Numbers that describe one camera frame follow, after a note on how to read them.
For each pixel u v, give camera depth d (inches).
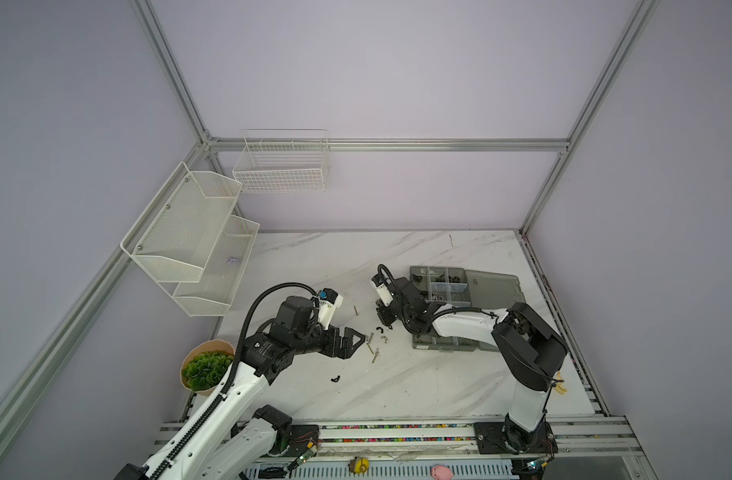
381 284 31.6
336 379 32.9
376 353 34.8
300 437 28.9
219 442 16.2
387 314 32.3
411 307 28.1
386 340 35.8
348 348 26.3
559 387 32.2
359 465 27.0
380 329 36.6
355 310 38.7
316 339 24.6
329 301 26.0
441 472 27.1
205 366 29.4
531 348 19.2
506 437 25.9
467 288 39.3
